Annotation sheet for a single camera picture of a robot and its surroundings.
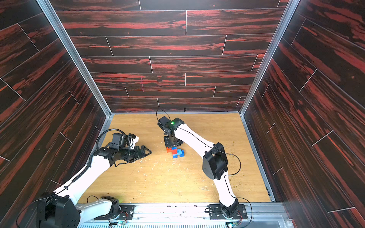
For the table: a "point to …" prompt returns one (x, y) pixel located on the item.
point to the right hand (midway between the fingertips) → (175, 143)
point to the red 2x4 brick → (168, 149)
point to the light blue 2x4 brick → (179, 152)
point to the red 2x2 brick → (174, 151)
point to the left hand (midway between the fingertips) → (147, 154)
